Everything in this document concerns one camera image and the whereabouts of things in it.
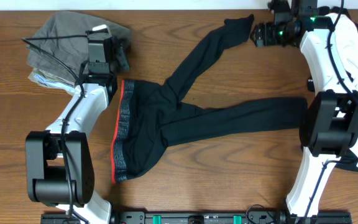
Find black leggings with red waistband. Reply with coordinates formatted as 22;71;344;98
111;16;308;184

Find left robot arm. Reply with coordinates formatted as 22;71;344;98
23;30;130;223

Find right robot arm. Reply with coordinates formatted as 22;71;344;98
250;16;358;223

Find folded light blue garment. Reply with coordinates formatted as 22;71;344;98
31;68;76;94

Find folded grey-brown trousers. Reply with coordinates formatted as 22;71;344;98
27;11;131;87

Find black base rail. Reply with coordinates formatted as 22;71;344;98
40;210;352;224

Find small black looped cable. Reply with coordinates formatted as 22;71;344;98
246;203;276;224

